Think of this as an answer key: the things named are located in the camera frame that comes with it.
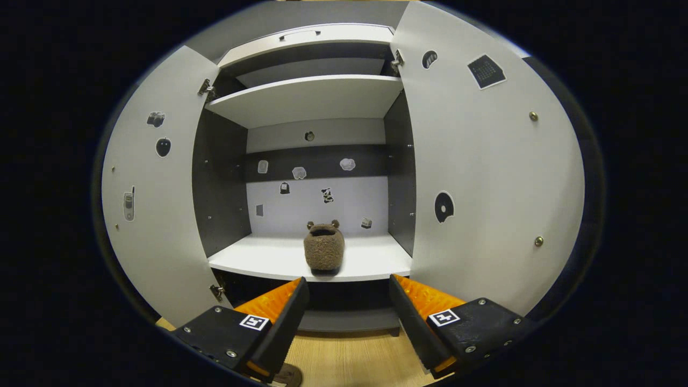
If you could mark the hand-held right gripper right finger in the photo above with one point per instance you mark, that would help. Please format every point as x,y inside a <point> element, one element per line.
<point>411,328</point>

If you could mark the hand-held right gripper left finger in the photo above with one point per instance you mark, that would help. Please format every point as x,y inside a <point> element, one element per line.
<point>284,333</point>

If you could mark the brown fluffy shoe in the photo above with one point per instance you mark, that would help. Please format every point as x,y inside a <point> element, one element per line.
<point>290,376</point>
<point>324,250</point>

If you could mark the white shoe cabinet door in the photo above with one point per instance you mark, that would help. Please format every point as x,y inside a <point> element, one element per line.
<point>494,161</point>
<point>161,242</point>

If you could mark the white shoe cabinet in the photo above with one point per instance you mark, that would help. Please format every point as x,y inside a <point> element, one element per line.
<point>306,99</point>

